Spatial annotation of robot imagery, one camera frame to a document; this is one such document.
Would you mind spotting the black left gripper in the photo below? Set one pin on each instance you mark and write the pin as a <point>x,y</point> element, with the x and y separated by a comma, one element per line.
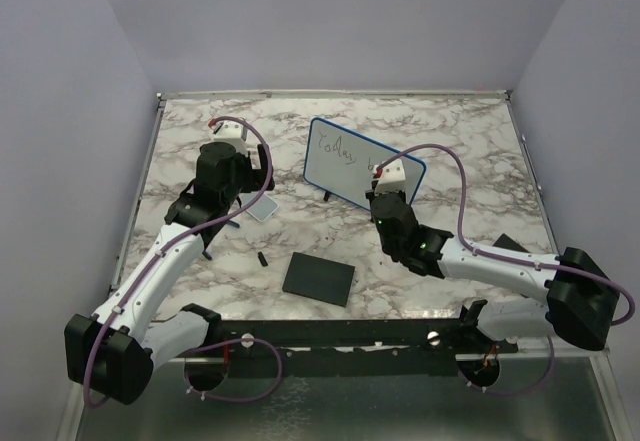
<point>257,178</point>

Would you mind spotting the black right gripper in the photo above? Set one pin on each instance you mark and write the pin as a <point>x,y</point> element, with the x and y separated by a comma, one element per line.
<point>372,196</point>

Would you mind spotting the black marker cap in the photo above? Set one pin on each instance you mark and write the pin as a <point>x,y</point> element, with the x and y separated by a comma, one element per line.
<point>262,259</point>

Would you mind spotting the blue-framed whiteboard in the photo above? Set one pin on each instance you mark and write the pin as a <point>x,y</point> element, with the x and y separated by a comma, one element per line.
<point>341,161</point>

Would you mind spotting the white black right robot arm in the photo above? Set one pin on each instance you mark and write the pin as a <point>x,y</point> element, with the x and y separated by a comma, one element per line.
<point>566,295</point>

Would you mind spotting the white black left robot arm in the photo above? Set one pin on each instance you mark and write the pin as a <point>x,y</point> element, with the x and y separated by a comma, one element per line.
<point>113,352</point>

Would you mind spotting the small white-framed grey tablet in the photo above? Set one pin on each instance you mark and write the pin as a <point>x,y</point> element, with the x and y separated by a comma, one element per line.
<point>262,209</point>

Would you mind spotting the black rectangular eraser pad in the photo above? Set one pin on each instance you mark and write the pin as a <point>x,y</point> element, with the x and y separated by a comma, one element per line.
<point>319,279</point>

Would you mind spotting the black flat pad right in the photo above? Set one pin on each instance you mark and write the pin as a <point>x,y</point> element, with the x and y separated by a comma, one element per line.
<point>506,242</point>

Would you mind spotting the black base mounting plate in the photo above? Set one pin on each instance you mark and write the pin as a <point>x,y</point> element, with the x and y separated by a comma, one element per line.
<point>351,348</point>

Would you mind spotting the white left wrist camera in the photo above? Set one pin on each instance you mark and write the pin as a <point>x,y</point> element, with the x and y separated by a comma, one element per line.
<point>230,132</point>

